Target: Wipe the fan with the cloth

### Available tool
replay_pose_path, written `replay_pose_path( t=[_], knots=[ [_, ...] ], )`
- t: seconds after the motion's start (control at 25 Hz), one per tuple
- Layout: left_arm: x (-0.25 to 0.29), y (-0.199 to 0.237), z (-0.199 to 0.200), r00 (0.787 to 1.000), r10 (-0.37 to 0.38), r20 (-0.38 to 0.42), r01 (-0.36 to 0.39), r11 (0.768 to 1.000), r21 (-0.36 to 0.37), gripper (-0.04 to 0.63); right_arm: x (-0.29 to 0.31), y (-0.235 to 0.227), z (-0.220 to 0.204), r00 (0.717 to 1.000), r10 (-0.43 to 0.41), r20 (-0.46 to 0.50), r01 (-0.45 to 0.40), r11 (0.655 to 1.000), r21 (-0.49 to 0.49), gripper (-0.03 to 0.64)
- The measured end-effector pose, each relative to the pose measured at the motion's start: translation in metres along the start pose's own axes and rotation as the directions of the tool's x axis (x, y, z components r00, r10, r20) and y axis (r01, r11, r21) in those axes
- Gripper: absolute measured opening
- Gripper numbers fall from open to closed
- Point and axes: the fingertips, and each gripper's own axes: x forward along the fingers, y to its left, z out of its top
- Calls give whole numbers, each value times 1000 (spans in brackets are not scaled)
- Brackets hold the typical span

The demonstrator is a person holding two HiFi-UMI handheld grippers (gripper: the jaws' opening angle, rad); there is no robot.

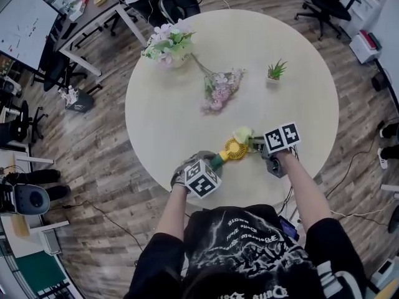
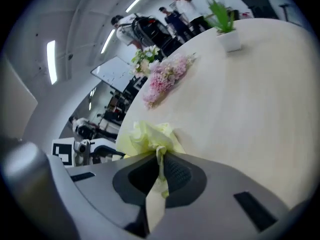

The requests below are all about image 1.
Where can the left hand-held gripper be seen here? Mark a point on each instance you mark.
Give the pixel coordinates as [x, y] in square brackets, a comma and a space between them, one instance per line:
[201, 181]

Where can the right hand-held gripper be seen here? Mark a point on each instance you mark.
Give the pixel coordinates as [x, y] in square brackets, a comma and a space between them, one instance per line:
[280, 137]

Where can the yellow-green cleaning cloth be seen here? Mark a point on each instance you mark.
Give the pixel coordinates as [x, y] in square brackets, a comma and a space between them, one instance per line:
[243, 134]

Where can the yellow handheld mini fan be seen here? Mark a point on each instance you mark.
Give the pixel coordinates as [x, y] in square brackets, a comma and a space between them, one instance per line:
[235, 149]

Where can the person's left forearm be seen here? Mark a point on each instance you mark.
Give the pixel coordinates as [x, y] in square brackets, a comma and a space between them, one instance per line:
[173, 210]

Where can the person's right forearm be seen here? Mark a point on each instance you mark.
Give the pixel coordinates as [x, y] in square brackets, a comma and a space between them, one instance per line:
[307, 192]

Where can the grey table with white legs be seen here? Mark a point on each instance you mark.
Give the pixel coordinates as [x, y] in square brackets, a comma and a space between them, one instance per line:
[93, 14]

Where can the person's left hand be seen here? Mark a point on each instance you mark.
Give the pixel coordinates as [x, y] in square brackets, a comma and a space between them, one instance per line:
[179, 177]

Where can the small potted green plant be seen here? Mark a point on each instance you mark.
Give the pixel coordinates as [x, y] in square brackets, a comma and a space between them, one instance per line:
[275, 72]

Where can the pink artificial flower bunch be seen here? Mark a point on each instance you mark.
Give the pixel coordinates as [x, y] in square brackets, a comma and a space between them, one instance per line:
[219, 89]

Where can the person's black printed shirt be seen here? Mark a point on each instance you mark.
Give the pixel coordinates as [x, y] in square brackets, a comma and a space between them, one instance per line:
[249, 254]

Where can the dark blue waist device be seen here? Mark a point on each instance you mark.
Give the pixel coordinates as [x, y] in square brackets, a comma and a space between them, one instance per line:
[288, 227]

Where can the black waste bin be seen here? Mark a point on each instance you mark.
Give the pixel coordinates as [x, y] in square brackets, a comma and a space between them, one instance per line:
[378, 81]

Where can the white low box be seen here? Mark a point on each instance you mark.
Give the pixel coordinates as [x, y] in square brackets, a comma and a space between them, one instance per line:
[363, 53]

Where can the red book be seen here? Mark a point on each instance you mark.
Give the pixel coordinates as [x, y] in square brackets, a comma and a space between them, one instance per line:
[364, 39]

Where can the dark notebook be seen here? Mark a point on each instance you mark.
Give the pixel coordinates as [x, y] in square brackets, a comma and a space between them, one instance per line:
[375, 40]

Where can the white vase of flowers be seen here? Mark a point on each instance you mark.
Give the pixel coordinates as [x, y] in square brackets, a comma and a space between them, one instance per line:
[170, 47]

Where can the black round stand base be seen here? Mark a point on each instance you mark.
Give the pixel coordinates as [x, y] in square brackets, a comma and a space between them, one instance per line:
[394, 220]

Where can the black office chair with headrest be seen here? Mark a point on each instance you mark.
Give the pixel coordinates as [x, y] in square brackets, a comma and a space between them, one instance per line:
[324, 2]

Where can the white water dispenser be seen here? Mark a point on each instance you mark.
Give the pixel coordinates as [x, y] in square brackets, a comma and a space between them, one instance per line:
[371, 2]

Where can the white floor device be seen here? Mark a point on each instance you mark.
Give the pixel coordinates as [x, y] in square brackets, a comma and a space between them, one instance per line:
[383, 271]

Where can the black swivel chair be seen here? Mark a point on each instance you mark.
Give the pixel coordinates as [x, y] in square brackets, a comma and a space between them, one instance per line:
[18, 123]
[57, 70]

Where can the green panel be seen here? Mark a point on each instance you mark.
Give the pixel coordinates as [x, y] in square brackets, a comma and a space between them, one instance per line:
[40, 273]

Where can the white and red box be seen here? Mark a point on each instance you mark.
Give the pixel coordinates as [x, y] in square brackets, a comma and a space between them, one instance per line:
[79, 6]

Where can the rolling whiteboard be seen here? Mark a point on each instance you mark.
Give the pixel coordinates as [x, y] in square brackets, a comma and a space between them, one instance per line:
[23, 26]

